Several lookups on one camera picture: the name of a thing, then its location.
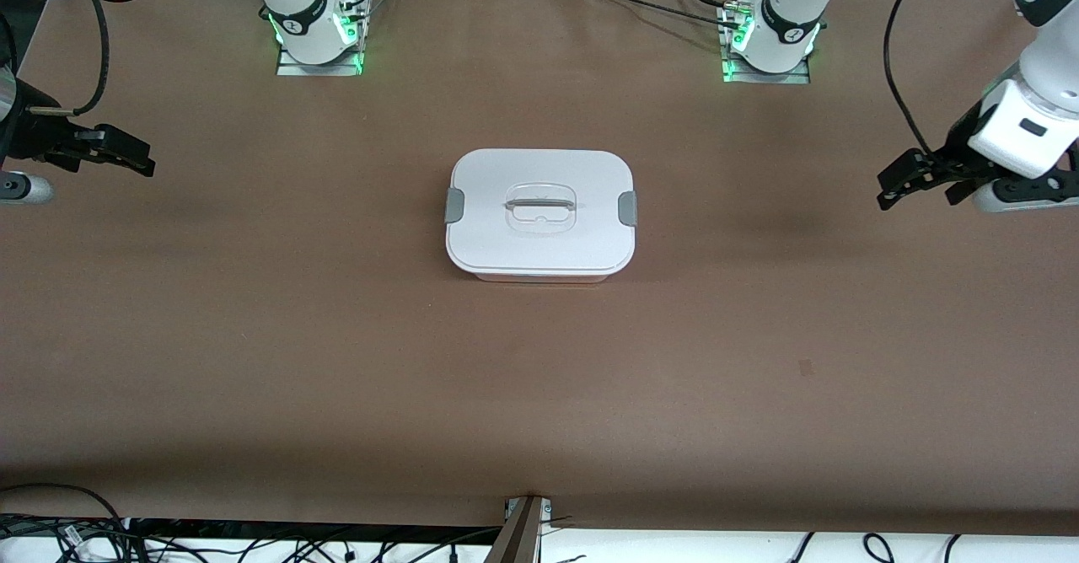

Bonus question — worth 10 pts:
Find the white plastic box lid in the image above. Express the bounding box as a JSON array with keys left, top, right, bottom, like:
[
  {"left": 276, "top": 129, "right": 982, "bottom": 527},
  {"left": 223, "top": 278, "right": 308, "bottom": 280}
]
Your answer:
[{"left": 444, "top": 148, "right": 638, "bottom": 276}]

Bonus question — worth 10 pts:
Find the pink plastic box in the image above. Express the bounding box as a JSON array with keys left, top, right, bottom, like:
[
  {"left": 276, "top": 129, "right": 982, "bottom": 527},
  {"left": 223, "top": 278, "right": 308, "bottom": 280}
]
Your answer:
[{"left": 470, "top": 269, "right": 614, "bottom": 285}]

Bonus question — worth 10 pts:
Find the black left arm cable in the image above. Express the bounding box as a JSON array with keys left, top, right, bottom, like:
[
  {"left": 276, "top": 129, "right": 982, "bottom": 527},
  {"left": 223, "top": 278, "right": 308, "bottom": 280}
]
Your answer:
[{"left": 883, "top": 0, "right": 938, "bottom": 158}]

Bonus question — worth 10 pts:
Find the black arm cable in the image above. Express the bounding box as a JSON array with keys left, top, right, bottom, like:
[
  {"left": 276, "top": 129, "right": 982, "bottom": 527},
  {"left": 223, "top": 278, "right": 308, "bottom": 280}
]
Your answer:
[
  {"left": 883, "top": 0, "right": 938, "bottom": 158},
  {"left": 28, "top": 0, "right": 111, "bottom": 119}
]

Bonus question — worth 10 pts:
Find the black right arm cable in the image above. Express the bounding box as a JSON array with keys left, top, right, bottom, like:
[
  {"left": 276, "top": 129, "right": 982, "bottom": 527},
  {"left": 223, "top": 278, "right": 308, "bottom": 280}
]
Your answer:
[{"left": 28, "top": 0, "right": 111, "bottom": 119}]

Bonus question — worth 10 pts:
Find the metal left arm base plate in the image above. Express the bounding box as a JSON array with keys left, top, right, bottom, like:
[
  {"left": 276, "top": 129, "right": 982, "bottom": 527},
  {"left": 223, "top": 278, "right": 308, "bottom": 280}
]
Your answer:
[{"left": 719, "top": 0, "right": 812, "bottom": 85}]

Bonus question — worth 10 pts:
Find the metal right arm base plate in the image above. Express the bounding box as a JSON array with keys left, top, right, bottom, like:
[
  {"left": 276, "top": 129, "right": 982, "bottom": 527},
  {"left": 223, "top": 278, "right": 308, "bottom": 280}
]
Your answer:
[{"left": 276, "top": 0, "right": 366, "bottom": 77}]

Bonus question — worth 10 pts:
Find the long black table cable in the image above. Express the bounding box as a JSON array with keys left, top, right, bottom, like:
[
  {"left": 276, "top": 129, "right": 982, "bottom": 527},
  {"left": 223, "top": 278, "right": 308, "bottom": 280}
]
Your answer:
[{"left": 577, "top": 0, "right": 743, "bottom": 31}]

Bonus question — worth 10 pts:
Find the large black floor cable loop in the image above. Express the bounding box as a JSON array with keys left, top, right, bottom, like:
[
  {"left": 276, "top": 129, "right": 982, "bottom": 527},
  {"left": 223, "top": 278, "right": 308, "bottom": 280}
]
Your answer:
[{"left": 0, "top": 483, "right": 129, "bottom": 547}]

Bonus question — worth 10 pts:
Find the metal edge bracket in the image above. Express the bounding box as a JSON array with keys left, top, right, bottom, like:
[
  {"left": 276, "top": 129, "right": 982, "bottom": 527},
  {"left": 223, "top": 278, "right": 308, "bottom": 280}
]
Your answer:
[{"left": 506, "top": 496, "right": 554, "bottom": 535}]

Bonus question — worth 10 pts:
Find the brown wooden post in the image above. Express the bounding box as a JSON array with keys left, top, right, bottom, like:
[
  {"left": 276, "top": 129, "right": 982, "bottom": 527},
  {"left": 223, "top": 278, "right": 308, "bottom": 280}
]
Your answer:
[{"left": 485, "top": 496, "right": 545, "bottom": 563}]

